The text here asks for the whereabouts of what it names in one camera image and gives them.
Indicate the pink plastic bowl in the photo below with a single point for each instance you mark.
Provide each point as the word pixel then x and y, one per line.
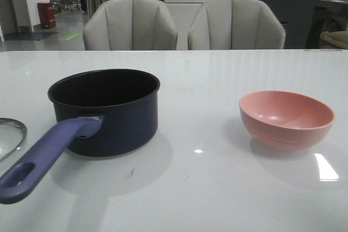
pixel 285 120

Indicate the glass lid blue knob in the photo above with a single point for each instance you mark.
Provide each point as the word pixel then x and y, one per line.
pixel 13 136

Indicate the left grey upholstered chair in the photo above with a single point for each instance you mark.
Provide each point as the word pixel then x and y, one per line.
pixel 131 25

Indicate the grey upholstered chair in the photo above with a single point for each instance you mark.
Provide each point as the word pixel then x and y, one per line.
pixel 235 24
pixel 131 25

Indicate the right grey upholstered chair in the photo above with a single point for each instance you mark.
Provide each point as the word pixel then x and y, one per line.
pixel 235 24

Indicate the red trash bin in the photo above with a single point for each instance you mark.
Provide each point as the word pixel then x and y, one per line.
pixel 46 15

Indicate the olive cushion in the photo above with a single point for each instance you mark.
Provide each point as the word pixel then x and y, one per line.
pixel 334 40

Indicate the dark blue saucepan purple handle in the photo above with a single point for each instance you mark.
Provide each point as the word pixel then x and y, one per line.
pixel 99 113

